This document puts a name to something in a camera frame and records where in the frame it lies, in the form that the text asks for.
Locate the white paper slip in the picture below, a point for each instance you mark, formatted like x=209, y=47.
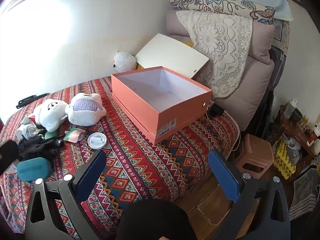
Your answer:
x=11, y=170

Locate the plastic bottle with white cap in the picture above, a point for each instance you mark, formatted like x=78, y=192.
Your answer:
x=291, y=108

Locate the pink padded cushion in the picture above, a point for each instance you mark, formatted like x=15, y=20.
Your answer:
x=260, y=45

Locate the black power adapter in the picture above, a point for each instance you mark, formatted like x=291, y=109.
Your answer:
x=215, y=110

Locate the black fuzzy gloves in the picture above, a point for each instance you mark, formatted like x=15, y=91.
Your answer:
x=37, y=147

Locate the white shoebox lid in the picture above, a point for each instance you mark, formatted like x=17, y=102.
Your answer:
x=170, y=52

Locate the pink plastic stool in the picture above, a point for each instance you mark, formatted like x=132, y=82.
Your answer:
x=255, y=150

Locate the black rounded object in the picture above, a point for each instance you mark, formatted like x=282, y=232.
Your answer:
x=7, y=155

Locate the white plush toy purple gingham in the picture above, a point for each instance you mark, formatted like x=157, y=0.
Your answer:
x=85, y=116

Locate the yellow egg tray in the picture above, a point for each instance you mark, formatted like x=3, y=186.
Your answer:
x=283, y=157

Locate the black plastic clip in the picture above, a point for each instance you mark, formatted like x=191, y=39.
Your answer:
x=27, y=101

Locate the light blue pillow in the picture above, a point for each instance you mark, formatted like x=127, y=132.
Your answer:
x=275, y=0

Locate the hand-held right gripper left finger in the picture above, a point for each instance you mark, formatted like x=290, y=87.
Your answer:
x=92, y=173

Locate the striped grey cloth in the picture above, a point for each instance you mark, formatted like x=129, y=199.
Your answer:
x=305, y=192

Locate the red patterned woven blanket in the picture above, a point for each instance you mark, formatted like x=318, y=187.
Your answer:
x=140, y=170

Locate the fluffy white round plush toy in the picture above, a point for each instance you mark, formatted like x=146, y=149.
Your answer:
x=125, y=61

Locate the white round plastic lid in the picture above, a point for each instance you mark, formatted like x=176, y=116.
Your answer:
x=96, y=141

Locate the floral print pillow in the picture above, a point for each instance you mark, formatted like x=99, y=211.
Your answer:
x=225, y=3

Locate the pastel striped pouch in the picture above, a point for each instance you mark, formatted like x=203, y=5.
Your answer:
x=73, y=135

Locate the white plush bunny toy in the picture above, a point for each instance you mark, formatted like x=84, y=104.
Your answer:
x=52, y=115

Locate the orange cardboard shoebox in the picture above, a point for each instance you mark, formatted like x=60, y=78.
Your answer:
x=180, y=113

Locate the green small packet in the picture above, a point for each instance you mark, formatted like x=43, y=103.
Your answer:
x=49, y=135

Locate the teal zip case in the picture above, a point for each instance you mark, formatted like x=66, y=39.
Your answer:
x=32, y=168

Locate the white crumpled sock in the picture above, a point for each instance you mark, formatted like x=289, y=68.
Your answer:
x=26, y=131

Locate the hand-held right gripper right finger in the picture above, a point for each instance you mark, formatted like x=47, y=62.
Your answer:
x=222, y=177

